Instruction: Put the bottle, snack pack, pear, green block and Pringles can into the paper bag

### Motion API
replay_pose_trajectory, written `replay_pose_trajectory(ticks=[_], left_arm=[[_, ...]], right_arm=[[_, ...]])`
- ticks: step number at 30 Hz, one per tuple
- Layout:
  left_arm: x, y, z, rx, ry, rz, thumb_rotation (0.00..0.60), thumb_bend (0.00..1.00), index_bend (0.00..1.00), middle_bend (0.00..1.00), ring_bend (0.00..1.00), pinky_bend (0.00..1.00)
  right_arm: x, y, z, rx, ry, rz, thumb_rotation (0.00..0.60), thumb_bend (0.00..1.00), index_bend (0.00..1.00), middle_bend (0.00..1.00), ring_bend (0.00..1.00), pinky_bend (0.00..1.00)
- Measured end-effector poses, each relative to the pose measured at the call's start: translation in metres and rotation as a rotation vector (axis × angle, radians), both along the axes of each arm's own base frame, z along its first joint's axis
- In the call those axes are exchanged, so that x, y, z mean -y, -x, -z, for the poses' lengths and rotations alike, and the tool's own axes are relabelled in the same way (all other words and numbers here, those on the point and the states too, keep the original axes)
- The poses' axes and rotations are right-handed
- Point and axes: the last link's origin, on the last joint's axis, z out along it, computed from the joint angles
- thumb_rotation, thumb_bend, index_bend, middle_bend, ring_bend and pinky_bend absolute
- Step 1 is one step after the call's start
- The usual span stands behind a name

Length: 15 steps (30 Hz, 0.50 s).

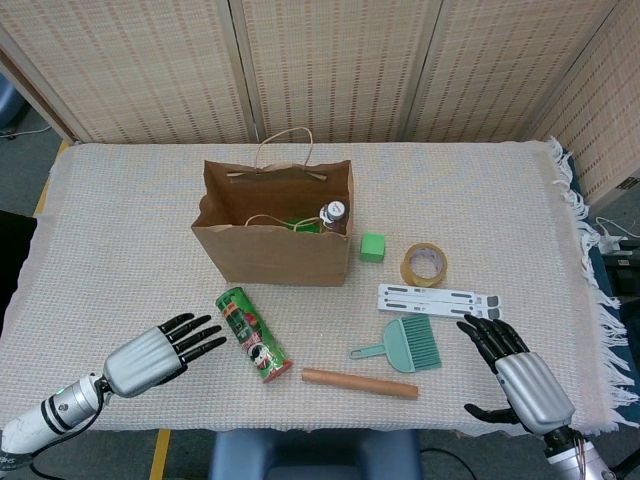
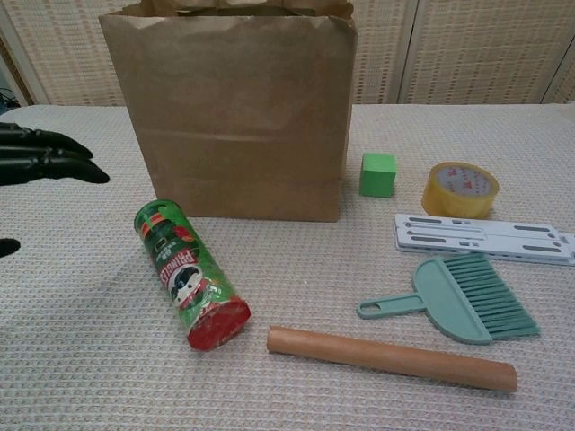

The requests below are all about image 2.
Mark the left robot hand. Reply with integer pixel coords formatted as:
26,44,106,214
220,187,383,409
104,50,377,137
0,121,111,259

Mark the green Pringles can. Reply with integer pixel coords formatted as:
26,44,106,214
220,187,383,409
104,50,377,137
134,198,251,354

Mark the brown paper bag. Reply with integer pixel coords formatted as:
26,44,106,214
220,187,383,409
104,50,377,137
98,0,359,224

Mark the small green cube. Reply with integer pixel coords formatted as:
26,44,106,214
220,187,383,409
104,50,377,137
358,152,399,198

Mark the teal hand brush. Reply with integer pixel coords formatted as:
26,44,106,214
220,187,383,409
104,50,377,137
357,253,542,346

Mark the beige woven tablecloth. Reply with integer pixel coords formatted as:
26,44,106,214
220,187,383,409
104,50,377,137
0,102,575,431

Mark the brown wooden rolling pin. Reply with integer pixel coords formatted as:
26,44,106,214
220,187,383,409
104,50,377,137
266,326,519,394

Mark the clear packing tape roll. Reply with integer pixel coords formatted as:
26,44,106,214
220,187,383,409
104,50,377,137
420,161,500,220

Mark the woven folding screen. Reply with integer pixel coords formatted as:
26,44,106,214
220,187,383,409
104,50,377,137
0,0,575,108

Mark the white folding stand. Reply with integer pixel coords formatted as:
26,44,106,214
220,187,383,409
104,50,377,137
394,213,575,268

